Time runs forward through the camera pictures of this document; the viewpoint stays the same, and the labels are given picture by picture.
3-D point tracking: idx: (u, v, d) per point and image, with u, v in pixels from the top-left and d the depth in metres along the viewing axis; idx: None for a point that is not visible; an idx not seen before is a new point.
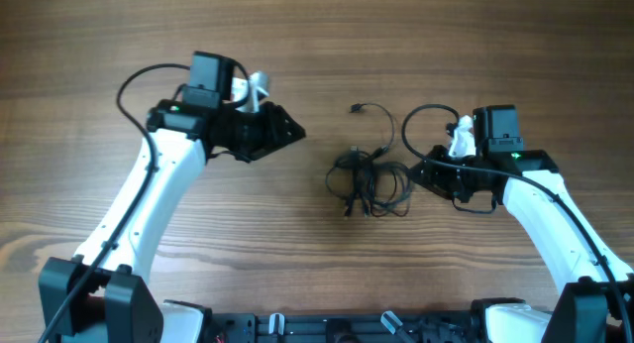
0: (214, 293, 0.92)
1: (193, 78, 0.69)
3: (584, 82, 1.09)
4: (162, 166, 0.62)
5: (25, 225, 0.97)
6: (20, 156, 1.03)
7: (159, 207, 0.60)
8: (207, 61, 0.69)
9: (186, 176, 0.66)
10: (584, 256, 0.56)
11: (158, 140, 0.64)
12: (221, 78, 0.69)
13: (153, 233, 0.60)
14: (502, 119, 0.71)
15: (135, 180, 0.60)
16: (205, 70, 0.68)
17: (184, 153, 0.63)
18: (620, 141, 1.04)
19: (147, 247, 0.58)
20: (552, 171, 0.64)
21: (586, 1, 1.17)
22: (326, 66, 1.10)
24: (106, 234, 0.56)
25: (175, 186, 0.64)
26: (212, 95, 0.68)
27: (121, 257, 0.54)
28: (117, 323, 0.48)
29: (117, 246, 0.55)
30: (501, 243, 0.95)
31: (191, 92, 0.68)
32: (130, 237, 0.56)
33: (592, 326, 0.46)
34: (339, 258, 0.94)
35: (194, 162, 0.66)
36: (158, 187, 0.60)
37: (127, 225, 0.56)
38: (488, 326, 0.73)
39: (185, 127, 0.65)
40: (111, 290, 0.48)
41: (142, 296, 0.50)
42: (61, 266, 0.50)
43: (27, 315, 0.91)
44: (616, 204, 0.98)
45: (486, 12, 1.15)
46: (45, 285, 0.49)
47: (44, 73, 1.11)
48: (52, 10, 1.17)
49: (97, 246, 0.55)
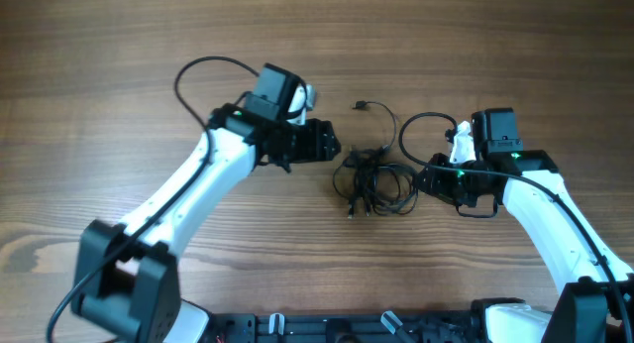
0: (214, 293, 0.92)
1: (259, 87, 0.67)
3: (584, 81, 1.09)
4: (216, 161, 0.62)
5: (26, 225, 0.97)
6: (20, 156, 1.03)
7: (205, 199, 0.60)
8: (275, 75, 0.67)
9: (233, 178, 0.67)
10: (584, 256, 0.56)
11: (218, 137, 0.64)
12: (286, 93, 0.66)
13: (194, 222, 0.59)
14: (501, 120, 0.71)
15: (188, 168, 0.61)
16: (270, 83, 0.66)
17: (239, 154, 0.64)
18: (620, 141, 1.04)
19: (186, 232, 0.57)
20: (552, 171, 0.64)
21: (586, 1, 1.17)
22: (326, 65, 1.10)
24: (152, 210, 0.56)
25: (223, 184, 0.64)
26: (273, 108, 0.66)
27: (161, 232, 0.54)
28: (142, 296, 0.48)
29: (160, 222, 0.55)
30: (501, 243, 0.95)
31: (254, 101, 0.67)
32: (173, 217, 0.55)
33: (592, 326, 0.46)
34: (339, 258, 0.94)
35: (243, 166, 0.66)
36: (209, 179, 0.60)
37: (173, 206, 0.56)
38: (488, 326, 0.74)
39: (242, 133, 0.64)
40: (147, 264, 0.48)
41: (172, 279, 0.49)
42: (103, 229, 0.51)
43: (28, 315, 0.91)
44: (616, 204, 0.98)
45: (487, 12, 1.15)
46: (85, 244, 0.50)
47: (44, 73, 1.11)
48: (52, 10, 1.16)
49: (141, 218, 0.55)
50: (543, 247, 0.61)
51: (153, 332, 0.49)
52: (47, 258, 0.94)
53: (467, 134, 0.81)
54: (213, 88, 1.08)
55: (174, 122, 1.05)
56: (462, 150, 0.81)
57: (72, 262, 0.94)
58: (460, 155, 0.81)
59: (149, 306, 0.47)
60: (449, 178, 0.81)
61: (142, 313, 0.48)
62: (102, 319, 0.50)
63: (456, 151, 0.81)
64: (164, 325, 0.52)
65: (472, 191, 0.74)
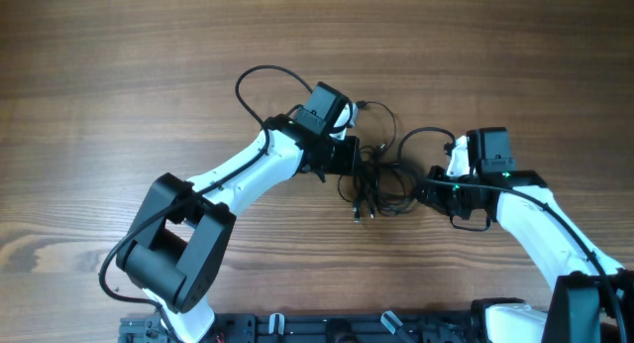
0: (215, 293, 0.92)
1: (310, 103, 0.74)
3: (584, 81, 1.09)
4: (271, 154, 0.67)
5: (26, 225, 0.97)
6: (20, 155, 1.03)
7: (257, 183, 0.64)
8: (328, 95, 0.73)
9: (276, 176, 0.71)
10: (575, 255, 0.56)
11: (273, 134, 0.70)
12: (335, 112, 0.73)
13: (244, 202, 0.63)
14: (493, 140, 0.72)
15: (247, 155, 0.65)
16: (322, 101, 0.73)
17: (290, 153, 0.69)
18: (621, 142, 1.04)
19: (239, 206, 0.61)
20: (541, 185, 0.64)
21: (587, 0, 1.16)
22: (326, 66, 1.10)
24: (215, 177, 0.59)
25: (269, 179, 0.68)
26: (320, 123, 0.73)
27: (223, 196, 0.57)
28: (199, 247, 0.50)
29: (223, 187, 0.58)
30: (501, 243, 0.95)
31: (303, 114, 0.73)
32: (234, 187, 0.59)
33: (585, 317, 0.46)
34: (339, 258, 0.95)
35: (287, 167, 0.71)
36: (264, 168, 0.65)
37: (234, 178, 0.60)
38: (488, 326, 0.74)
39: (292, 137, 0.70)
40: (208, 217, 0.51)
41: (226, 241, 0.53)
42: (174, 181, 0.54)
43: (28, 314, 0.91)
44: (616, 204, 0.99)
45: (487, 12, 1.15)
46: (154, 193, 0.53)
47: (44, 73, 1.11)
48: (52, 10, 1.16)
49: (206, 180, 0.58)
50: (537, 255, 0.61)
51: (196, 287, 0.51)
52: (47, 258, 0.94)
53: (466, 148, 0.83)
54: (213, 88, 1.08)
55: (175, 122, 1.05)
56: (458, 164, 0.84)
57: (73, 262, 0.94)
58: (457, 169, 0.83)
59: (203, 257, 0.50)
60: (445, 191, 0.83)
61: (193, 264, 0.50)
62: (149, 270, 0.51)
63: (454, 164, 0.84)
64: (201, 289, 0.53)
65: (467, 205, 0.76)
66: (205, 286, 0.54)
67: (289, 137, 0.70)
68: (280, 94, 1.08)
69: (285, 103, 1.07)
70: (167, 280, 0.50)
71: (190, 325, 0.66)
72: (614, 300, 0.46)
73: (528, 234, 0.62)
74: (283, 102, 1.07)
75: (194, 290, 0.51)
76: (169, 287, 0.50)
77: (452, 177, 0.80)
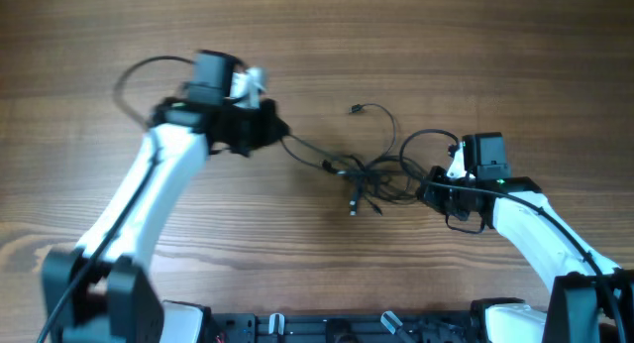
0: (214, 293, 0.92)
1: (197, 75, 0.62)
3: (584, 81, 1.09)
4: (165, 158, 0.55)
5: (25, 226, 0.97)
6: (20, 155, 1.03)
7: (160, 199, 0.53)
8: (211, 58, 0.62)
9: (186, 175, 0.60)
10: (572, 256, 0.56)
11: (159, 135, 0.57)
12: (225, 75, 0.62)
13: (155, 230, 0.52)
14: (488, 146, 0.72)
15: (135, 176, 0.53)
16: (208, 68, 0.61)
17: (186, 147, 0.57)
18: (621, 142, 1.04)
19: (150, 237, 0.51)
20: (536, 191, 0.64)
21: (587, 0, 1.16)
22: (326, 66, 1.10)
24: (104, 226, 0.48)
25: (176, 184, 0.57)
26: (215, 94, 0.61)
27: (123, 246, 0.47)
28: (117, 315, 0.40)
29: (118, 236, 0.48)
30: (502, 243, 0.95)
31: (193, 89, 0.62)
32: (131, 227, 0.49)
33: (584, 315, 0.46)
34: (339, 258, 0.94)
35: (195, 159, 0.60)
36: (160, 179, 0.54)
37: (128, 215, 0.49)
38: (488, 326, 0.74)
39: (187, 123, 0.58)
40: (114, 273, 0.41)
41: (146, 285, 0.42)
42: (60, 255, 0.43)
43: (28, 314, 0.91)
44: (616, 204, 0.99)
45: (487, 12, 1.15)
46: (46, 280, 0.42)
47: (44, 73, 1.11)
48: (52, 9, 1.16)
49: (97, 236, 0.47)
50: (536, 260, 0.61)
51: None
52: None
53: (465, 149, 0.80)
54: None
55: None
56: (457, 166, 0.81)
57: None
58: (456, 170, 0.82)
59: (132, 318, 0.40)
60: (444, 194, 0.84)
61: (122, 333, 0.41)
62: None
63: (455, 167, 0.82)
64: (153, 334, 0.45)
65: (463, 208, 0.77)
66: (156, 327, 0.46)
67: (181, 128, 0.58)
68: (280, 94, 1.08)
69: (285, 102, 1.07)
70: None
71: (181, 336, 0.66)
72: (613, 299, 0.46)
73: (527, 239, 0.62)
74: (283, 102, 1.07)
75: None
76: None
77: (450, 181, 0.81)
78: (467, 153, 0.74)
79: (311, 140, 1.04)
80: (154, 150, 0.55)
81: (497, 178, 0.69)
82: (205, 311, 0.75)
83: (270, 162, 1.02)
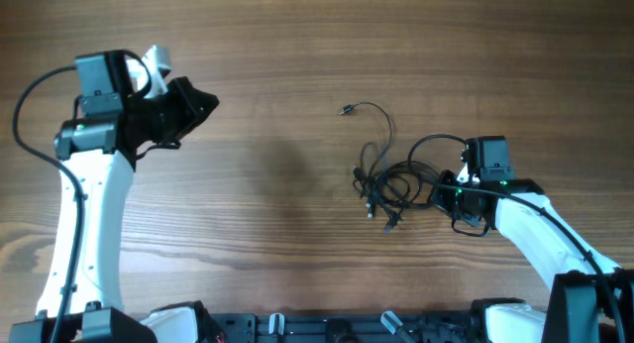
0: (214, 293, 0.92)
1: (86, 87, 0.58)
3: (584, 81, 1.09)
4: (89, 191, 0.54)
5: (25, 226, 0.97)
6: (19, 155, 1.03)
7: (104, 232, 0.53)
8: (91, 62, 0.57)
9: (123, 190, 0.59)
10: (572, 255, 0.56)
11: (72, 168, 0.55)
12: (114, 74, 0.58)
13: (113, 261, 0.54)
14: (492, 147, 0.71)
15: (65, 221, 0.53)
16: (94, 74, 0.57)
17: (108, 170, 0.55)
18: (621, 142, 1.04)
19: (110, 272, 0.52)
20: (538, 192, 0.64)
21: (587, 0, 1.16)
22: (326, 66, 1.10)
24: (58, 283, 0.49)
25: (117, 204, 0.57)
26: (113, 98, 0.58)
27: (85, 296, 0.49)
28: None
29: (76, 287, 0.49)
30: (501, 243, 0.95)
31: (88, 103, 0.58)
32: (85, 273, 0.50)
33: (583, 312, 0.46)
34: (339, 258, 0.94)
35: (124, 170, 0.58)
36: (94, 214, 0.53)
37: (77, 263, 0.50)
38: (488, 326, 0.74)
39: (99, 142, 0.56)
40: (86, 324, 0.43)
41: (126, 322, 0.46)
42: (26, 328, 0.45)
43: (29, 314, 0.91)
44: (616, 204, 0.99)
45: (487, 12, 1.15)
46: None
47: (45, 73, 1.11)
48: (52, 10, 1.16)
49: (54, 295, 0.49)
50: (536, 259, 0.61)
51: None
52: (47, 258, 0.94)
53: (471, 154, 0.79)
54: (212, 89, 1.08)
55: None
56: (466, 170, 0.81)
57: None
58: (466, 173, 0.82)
59: None
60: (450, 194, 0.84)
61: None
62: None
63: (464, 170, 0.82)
64: None
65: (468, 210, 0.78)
66: None
67: (95, 150, 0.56)
68: (280, 94, 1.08)
69: (285, 102, 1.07)
70: None
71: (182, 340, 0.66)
72: (612, 298, 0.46)
73: (527, 239, 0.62)
74: (283, 102, 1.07)
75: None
76: None
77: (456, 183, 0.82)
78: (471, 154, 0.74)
79: (311, 140, 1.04)
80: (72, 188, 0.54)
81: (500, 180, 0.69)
82: (197, 306, 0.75)
83: (270, 162, 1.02)
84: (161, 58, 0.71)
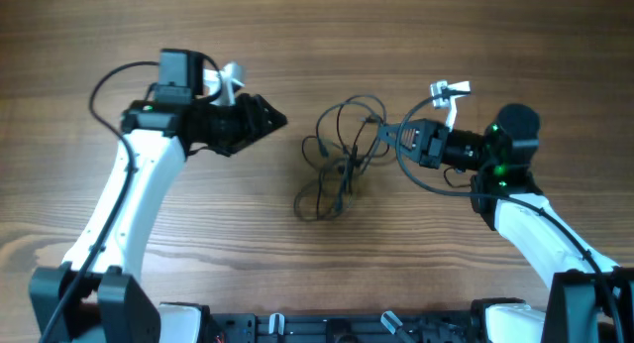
0: (214, 293, 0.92)
1: (162, 76, 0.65)
3: (584, 81, 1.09)
4: (142, 166, 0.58)
5: (26, 226, 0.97)
6: (20, 155, 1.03)
7: (143, 207, 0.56)
8: (174, 58, 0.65)
9: (168, 174, 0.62)
10: (571, 255, 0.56)
11: (133, 139, 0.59)
12: (191, 72, 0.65)
13: (143, 235, 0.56)
14: (520, 151, 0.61)
15: (115, 185, 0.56)
16: (174, 67, 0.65)
17: (161, 150, 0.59)
18: (621, 142, 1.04)
19: (137, 246, 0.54)
20: (538, 193, 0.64)
21: (587, 1, 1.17)
22: (326, 66, 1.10)
24: (91, 240, 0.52)
25: (158, 185, 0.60)
26: (184, 92, 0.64)
27: (110, 259, 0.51)
28: (112, 324, 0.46)
29: (105, 249, 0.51)
30: (501, 243, 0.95)
31: (161, 91, 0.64)
32: (116, 237, 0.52)
33: (582, 311, 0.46)
34: (339, 258, 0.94)
35: (176, 156, 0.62)
36: (141, 187, 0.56)
37: (113, 226, 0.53)
38: (488, 326, 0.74)
39: (159, 125, 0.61)
40: (105, 285, 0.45)
41: (138, 294, 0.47)
42: (49, 274, 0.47)
43: (28, 314, 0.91)
44: (616, 204, 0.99)
45: (487, 12, 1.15)
46: (35, 295, 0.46)
47: (45, 73, 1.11)
48: (52, 9, 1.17)
49: (83, 252, 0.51)
50: (535, 259, 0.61)
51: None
52: (48, 258, 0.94)
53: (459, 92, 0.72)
54: None
55: None
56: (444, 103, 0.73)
57: None
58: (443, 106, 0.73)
59: (128, 325, 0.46)
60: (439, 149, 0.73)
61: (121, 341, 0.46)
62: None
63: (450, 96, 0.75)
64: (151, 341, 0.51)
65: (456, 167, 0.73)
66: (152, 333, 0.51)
67: (156, 132, 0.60)
68: (280, 94, 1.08)
69: (284, 102, 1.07)
70: None
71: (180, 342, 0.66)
72: (612, 299, 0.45)
73: (527, 239, 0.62)
74: (282, 102, 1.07)
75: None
76: None
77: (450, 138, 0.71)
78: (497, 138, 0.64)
79: (311, 140, 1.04)
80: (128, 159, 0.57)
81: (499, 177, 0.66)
82: (205, 310, 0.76)
83: (270, 162, 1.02)
84: (237, 74, 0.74)
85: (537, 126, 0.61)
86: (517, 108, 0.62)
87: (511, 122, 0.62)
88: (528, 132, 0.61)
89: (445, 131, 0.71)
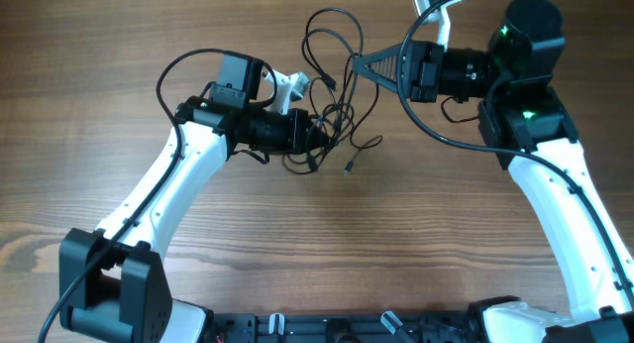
0: (214, 293, 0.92)
1: (222, 76, 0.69)
3: (584, 80, 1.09)
4: (187, 155, 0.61)
5: (26, 225, 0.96)
6: (20, 155, 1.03)
7: (180, 193, 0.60)
8: (237, 61, 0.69)
9: (209, 168, 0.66)
10: (608, 276, 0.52)
11: (186, 130, 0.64)
12: (249, 77, 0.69)
13: (174, 218, 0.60)
14: (543, 53, 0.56)
15: (159, 167, 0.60)
16: (234, 70, 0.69)
17: (210, 145, 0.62)
18: (622, 141, 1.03)
19: (166, 228, 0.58)
20: (572, 140, 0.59)
21: (586, 2, 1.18)
22: (326, 65, 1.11)
24: (128, 212, 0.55)
25: (198, 177, 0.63)
26: (240, 95, 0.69)
27: (142, 234, 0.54)
28: (130, 299, 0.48)
29: (139, 224, 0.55)
30: (500, 243, 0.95)
31: (219, 91, 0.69)
32: (151, 215, 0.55)
33: None
34: (340, 258, 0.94)
35: (220, 153, 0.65)
36: (181, 175, 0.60)
37: (150, 205, 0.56)
38: (488, 328, 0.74)
39: (211, 123, 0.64)
40: (131, 261, 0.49)
41: (158, 277, 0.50)
42: (81, 236, 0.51)
43: (27, 315, 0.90)
44: (617, 204, 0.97)
45: (487, 12, 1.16)
46: (64, 256, 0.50)
47: (45, 73, 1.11)
48: (53, 10, 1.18)
49: (118, 222, 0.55)
50: (555, 242, 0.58)
51: (150, 325, 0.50)
52: (47, 258, 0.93)
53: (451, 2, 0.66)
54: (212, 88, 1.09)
55: None
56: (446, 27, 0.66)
57: None
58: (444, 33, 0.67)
59: (142, 304, 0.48)
60: (455, 71, 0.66)
61: (134, 317, 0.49)
62: (95, 330, 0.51)
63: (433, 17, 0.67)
64: (158, 323, 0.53)
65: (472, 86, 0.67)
66: (158, 317, 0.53)
67: (207, 127, 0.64)
68: None
69: None
70: (120, 326, 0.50)
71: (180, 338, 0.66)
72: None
73: (549, 217, 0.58)
74: None
75: (149, 331, 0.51)
76: (124, 334, 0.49)
77: (456, 57, 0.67)
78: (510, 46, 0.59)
79: None
80: (177, 146, 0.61)
81: (523, 110, 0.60)
82: (210, 314, 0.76)
83: (271, 162, 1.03)
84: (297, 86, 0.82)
85: (558, 23, 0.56)
86: (531, 2, 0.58)
87: (526, 22, 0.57)
88: (548, 30, 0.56)
89: (439, 52, 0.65)
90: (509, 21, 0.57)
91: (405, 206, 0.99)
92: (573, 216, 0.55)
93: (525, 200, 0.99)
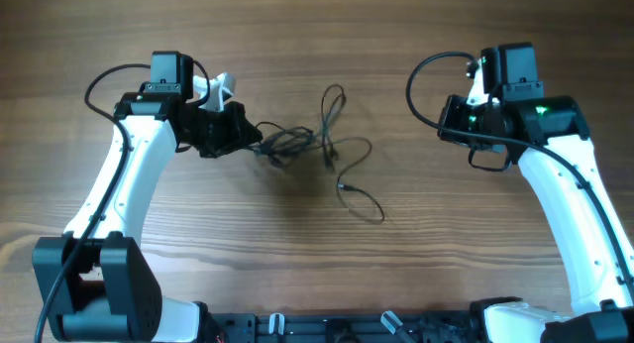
0: (214, 294, 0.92)
1: (154, 75, 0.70)
3: (584, 81, 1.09)
4: (136, 146, 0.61)
5: (26, 226, 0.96)
6: (20, 155, 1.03)
7: (140, 183, 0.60)
8: (165, 57, 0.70)
9: (163, 156, 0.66)
10: (611, 271, 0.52)
11: (128, 125, 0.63)
12: (181, 70, 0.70)
13: (140, 207, 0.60)
14: (521, 57, 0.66)
15: (110, 164, 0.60)
16: (165, 66, 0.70)
17: (155, 132, 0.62)
18: (622, 141, 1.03)
19: (135, 217, 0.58)
20: (583, 137, 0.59)
21: (585, 2, 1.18)
22: (326, 66, 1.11)
24: (91, 209, 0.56)
25: (154, 167, 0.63)
26: (174, 87, 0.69)
27: (110, 226, 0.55)
28: (118, 288, 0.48)
29: (106, 217, 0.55)
30: (501, 243, 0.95)
31: (154, 88, 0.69)
32: (115, 207, 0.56)
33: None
34: (338, 258, 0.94)
35: (168, 139, 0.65)
36: (135, 166, 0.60)
37: (111, 198, 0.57)
38: (488, 327, 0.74)
39: (153, 112, 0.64)
40: (106, 249, 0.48)
41: (136, 259, 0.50)
42: (52, 242, 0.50)
43: (27, 315, 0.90)
44: (617, 203, 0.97)
45: (486, 12, 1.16)
46: (39, 264, 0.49)
47: (45, 73, 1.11)
48: (53, 10, 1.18)
49: (83, 220, 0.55)
50: (561, 235, 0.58)
51: (144, 311, 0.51)
52: None
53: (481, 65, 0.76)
54: None
55: None
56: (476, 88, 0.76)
57: None
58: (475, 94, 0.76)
59: (128, 291, 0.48)
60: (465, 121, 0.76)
61: (127, 306, 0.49)
62: (91, 330, 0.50)
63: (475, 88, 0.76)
64: (153, 308, 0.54)
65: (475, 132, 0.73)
66: (151, 303, 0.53)
67: (148, 116, 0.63)
68: (281, 94, 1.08)
69: (284, 101, 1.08)
70: (114, 318, 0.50)
71: (179, 334, 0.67)
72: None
73: (555, 209, 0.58)
74: (283, 101, 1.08)
75: (145, 318, 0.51)
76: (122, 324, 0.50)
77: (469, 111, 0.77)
78: (492, 60, 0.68)
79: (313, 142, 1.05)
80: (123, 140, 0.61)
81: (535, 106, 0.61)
82: (203, 308, 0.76)
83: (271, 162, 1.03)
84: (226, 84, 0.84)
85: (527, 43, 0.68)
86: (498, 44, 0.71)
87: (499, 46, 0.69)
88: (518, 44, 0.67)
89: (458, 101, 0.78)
90: (487, 50, 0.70)
91: (405, 206, 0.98)
92: (579, 210, 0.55)
93: (525, 199, 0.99)
